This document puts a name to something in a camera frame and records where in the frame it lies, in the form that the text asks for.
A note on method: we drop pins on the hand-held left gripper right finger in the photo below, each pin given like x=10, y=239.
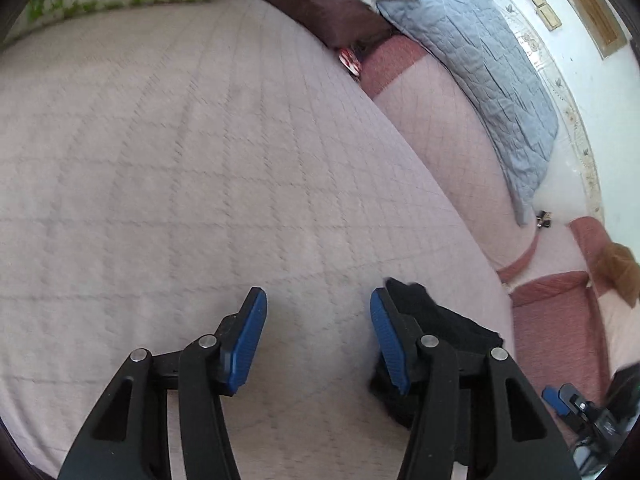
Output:
x=389, y=340

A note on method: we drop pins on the dark maroon pillow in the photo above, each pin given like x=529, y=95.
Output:
x=315, y=0

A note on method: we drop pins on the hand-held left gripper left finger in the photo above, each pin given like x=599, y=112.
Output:
x=246, y=340

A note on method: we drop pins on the small dark object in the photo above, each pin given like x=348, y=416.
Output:
x=542, y=219

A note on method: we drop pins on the wooden framed wall panel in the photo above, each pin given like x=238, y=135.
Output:
x=595, y=12

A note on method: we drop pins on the red floor cushion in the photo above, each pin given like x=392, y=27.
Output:
x=555, y=330

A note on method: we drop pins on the pink quilted floor mattress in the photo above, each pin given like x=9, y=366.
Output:
x=450, y=135

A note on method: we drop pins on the pink quilted bed cover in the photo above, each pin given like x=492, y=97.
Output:
x=210, y=170

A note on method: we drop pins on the red patterned cloth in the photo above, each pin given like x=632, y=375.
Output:
x=350, y=60

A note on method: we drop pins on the black pants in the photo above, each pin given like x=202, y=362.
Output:
x=440, y=330

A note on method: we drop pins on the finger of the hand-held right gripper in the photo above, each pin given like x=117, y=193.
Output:
x=554, y=400

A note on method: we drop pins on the orange cloth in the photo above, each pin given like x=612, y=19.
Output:
x=622, y=270

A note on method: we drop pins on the grey quilted blanket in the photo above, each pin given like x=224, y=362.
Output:
x=490, y=85

